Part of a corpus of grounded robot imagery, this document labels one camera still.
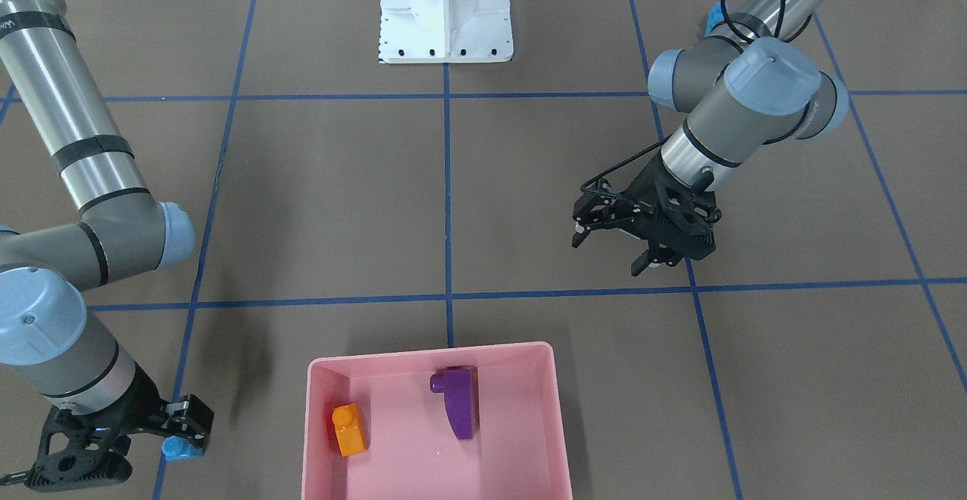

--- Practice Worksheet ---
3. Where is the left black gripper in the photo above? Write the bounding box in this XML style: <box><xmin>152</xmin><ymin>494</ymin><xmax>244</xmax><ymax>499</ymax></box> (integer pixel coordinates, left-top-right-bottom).
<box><xmin>571</xmin><ymin>159</ymin><xmax>718</xmax><ymax>277</ymax></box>

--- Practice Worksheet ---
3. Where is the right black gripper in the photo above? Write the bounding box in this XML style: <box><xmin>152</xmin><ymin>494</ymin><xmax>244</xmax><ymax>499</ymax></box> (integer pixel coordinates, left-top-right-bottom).
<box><xmin>27</xmin><ymin>373</ymin><xmax>215</xmax><ymax>493</ymax></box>

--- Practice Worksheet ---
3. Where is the purple curved toy block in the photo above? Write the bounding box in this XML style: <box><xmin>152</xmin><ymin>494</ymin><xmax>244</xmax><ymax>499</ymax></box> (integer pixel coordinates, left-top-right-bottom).
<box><xmin>429</xmin><ymin>366</ymin><xmax>479</xmax><ymax>442</ymax></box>

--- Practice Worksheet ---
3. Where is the orange toy block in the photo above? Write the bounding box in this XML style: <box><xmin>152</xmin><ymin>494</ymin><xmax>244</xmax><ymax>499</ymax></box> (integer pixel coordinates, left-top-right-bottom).
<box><xmin>331</xmin><ymin>403</ymin><xmax>369</xmax><ymax>458</ymax></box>

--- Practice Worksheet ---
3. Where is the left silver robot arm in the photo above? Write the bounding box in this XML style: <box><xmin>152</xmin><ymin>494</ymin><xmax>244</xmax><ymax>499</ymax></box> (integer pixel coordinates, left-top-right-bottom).
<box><xmin>571</xmin><ymin>0</ymin><xmax>850</xmax><ymax>276</ymax></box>

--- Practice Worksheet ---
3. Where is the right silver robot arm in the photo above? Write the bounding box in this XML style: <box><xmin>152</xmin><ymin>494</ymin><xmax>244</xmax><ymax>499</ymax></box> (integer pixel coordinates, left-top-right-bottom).
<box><xmin>2</xmin><ymin>0</ymin><xmax>215</xmax><ymax>494</ymax></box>

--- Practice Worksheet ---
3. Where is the pink plastic box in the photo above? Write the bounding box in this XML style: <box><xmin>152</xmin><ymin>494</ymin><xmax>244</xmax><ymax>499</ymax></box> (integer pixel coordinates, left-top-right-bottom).
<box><xmin>301</xmin><ymin>341</ymin><xmax>573</xmax><ymax>499</ymax></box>

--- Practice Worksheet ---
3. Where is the small blue toy block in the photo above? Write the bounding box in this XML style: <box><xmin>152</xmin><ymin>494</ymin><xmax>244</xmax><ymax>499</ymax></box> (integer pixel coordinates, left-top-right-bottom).
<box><xmin>160</xmin><ymin>436</ymin><xmax>204</xmax><ymax>462</ymax></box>

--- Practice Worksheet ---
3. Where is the long blue toy block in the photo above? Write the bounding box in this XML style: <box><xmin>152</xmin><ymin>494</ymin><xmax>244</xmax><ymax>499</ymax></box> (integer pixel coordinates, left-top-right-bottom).
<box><xmin>704</xmin><ymin>2</ymin><xmax>724</xmax><ymax>38</ymax></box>

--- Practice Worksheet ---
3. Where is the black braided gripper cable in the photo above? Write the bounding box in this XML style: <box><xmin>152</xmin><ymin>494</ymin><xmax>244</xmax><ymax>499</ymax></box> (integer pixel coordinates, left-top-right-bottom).
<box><xmin>580</xmin><ymin>0</ymin><xmax>788</xmax><ymax>199</ymax></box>

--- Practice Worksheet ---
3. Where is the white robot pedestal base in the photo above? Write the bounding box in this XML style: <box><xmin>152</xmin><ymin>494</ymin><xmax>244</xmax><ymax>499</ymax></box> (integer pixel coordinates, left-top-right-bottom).
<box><xmin>378</xmin><ymin>0</ymin><xmax>514</xmax><ymax>64</ymax></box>

